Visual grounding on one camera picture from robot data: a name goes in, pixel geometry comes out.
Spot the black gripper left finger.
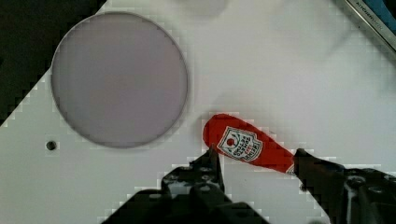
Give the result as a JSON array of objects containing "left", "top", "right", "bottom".
[{"left": 161, "top": 147, "right": 225, "bottom": 198}]

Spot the red plush ketchup bottle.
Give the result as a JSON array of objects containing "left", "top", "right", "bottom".
[{"left": 203, "top": 114, "right": 294, "bottom": 175}]

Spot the round lavender plate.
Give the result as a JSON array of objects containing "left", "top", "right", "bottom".
[{"left": 50, "top": 12, "right": 189, "bottom": 148}]

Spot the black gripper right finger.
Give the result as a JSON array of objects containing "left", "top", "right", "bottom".
[{"left": 293, "top": 148, "right": 396, "bottom": 224}]

